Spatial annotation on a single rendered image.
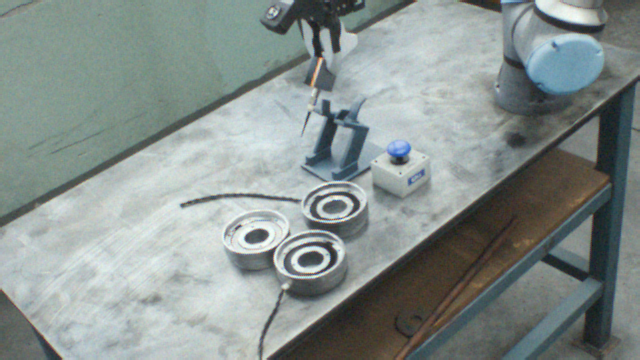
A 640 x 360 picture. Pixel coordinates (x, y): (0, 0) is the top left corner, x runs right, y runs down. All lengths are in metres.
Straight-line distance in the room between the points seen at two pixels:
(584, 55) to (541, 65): 0.07
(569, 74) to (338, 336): 0.60
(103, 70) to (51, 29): 0.24
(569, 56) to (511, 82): 0.22
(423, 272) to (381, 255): 0.34
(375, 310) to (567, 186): 0.52
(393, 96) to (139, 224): 0.56
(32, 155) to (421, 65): 1.54
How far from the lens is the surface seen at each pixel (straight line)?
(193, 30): 2.99
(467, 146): 1.44
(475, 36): 1.80
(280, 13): 1.21
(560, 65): 1.32
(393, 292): 1.52
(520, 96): 1.51
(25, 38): 2.70
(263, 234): 1.28
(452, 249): 1.60
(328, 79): 1.31
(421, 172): 1.33
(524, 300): 2.28
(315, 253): 1.21
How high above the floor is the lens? 1.61
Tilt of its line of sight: 36 degrees down
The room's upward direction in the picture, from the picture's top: 10 degrees counter-clockwise
